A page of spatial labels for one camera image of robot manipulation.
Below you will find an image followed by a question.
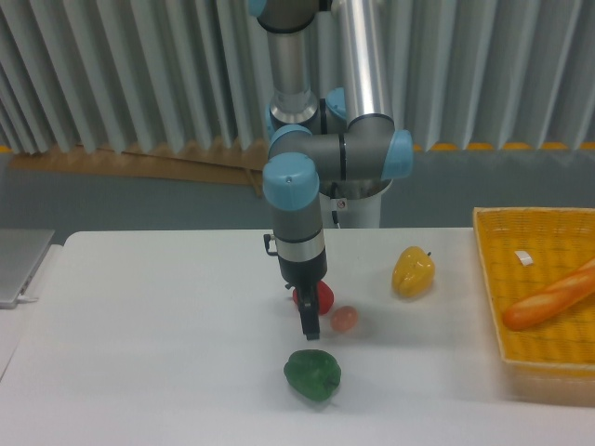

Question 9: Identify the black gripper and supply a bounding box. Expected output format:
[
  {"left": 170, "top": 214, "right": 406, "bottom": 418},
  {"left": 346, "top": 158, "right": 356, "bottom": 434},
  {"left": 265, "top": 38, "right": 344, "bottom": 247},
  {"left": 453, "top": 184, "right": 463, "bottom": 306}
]
[{"left": 278, "top": 253, "right": 327, "bottom": 339}]

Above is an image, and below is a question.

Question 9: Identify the red bell pepper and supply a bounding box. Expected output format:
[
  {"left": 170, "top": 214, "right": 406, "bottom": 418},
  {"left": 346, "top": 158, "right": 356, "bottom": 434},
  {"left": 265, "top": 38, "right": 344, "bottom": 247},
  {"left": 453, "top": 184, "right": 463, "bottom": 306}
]
[{"left": 315, "top": 281, "right": 335, "bottom": 315}]

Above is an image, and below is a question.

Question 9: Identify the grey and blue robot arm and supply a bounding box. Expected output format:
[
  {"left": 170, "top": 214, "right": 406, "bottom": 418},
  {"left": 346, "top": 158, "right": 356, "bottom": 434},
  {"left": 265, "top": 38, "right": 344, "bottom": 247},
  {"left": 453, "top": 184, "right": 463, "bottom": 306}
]
[{"left": 248, "top": 1, "right": 414, "bottom": 340}]

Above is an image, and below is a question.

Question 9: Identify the yellow woven basket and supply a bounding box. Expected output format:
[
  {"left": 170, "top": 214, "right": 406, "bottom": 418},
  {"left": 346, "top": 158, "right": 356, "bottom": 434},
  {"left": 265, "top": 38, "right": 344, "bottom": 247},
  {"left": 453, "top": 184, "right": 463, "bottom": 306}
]
[{"left": 473, "top": 207, "right": 594, "bottom": 407}]

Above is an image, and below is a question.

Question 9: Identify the brown egg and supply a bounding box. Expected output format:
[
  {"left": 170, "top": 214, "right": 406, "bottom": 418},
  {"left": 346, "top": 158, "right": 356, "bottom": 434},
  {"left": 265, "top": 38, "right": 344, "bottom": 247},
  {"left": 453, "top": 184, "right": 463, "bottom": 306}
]
[{"left": 330, "top": 306, "right": 359, "bottom": 333}]

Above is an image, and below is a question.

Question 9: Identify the green bell pepper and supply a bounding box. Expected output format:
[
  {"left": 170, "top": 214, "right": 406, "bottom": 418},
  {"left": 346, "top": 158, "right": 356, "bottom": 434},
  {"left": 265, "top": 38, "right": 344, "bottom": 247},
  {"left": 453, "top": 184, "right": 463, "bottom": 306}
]
[{"left": 284, "top": 349, "right": 342, "bottom": 402}]

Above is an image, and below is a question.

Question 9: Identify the yellow bell pepper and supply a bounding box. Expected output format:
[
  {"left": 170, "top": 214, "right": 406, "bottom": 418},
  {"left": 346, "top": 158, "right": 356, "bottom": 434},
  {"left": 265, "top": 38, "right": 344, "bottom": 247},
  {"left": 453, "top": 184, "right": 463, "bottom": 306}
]
[{"left": 391, "top": 246, "right": 436, "bottom": 298}]

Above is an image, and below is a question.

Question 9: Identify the brown cardboard sheet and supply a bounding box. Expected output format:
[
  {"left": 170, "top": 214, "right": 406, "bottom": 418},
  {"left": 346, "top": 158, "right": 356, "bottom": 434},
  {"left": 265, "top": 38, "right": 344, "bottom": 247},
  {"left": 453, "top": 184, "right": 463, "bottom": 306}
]
[{"left": 9, "top": 137, "right": 268, "bottom": 196}]

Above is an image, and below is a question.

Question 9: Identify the white label tag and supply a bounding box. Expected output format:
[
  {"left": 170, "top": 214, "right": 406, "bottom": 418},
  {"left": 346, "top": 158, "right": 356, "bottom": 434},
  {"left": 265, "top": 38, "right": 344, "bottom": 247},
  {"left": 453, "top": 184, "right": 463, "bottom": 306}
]
[{"left": 514, "top": 250, "right": 534, "bottom": 267}]

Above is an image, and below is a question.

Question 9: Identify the orange baguette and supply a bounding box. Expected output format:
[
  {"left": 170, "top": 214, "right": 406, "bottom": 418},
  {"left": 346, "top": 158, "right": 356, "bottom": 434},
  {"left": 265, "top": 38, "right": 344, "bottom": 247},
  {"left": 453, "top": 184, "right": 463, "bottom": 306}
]
[{"left": 502, "top": 258, "right": 594, "bottom": 331}]

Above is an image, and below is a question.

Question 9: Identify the silver laptop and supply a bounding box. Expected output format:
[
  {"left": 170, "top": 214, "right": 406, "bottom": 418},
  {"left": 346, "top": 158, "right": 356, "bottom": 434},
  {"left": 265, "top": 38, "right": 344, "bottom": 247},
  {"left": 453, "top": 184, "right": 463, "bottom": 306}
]
[{"left": 1, "top": 229, "right": 54, "bottom": 309}]

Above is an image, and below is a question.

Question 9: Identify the white pleated curtain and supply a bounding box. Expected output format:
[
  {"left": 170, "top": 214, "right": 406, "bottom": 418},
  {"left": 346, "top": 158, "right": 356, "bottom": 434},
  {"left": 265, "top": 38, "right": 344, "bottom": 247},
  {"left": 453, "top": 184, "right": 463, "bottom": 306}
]
[{"left": 1, "top": 1, "right": 594, "bottom": 153}]

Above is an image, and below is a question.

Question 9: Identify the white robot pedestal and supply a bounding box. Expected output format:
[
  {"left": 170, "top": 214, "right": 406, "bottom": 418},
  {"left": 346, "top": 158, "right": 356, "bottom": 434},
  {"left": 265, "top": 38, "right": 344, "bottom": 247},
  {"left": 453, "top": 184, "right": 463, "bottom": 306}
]
[{"left": 319, "top": 180, "right": 392, "bottom": 229}]

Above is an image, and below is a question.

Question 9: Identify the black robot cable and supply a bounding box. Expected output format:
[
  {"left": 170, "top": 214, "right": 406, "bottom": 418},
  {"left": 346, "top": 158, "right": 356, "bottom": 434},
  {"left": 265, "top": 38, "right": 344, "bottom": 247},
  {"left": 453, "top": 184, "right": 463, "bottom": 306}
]
[{"left": 330, "top": 181, "right": 342, "bottom": 230}]

